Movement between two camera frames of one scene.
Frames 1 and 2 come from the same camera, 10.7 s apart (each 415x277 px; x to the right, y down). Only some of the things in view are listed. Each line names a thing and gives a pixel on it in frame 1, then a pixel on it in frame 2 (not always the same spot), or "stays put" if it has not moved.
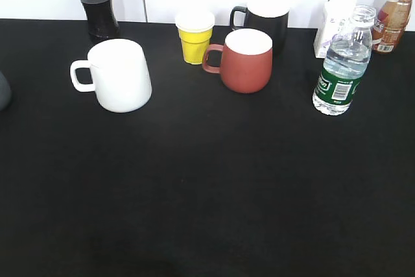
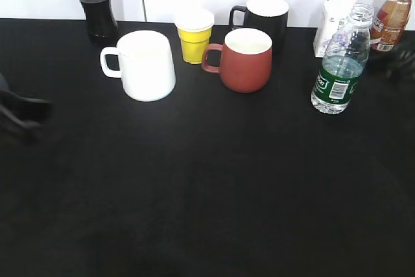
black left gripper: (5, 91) -> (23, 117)
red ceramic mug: (247, 60) stays put
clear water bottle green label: (345, 63) stays put
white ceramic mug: (117, 70) -> (146, 65)
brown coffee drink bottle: (393, 15) stays put
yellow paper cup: (195, 29) stays put
